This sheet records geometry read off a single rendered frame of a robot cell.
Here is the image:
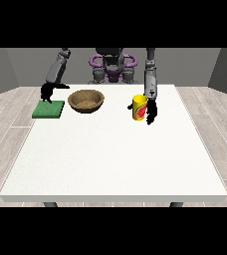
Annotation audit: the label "yellow cup with melon print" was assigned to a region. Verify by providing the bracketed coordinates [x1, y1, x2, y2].
[131, 94, 149, 123]

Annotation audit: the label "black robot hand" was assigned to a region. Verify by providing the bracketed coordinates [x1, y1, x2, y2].
[40, 82, 71, 105]
[126, 96, 159, 127]

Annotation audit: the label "brown wooden bowl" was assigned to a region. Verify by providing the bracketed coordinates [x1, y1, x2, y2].
[67, 89, 106, 115]

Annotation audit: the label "grey robot trunk purple rings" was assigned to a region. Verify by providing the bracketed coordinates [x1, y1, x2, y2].
[87, 48, 139, 86]

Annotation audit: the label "green square pad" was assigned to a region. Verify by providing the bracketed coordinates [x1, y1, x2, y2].
[31, 100, 66, 120]

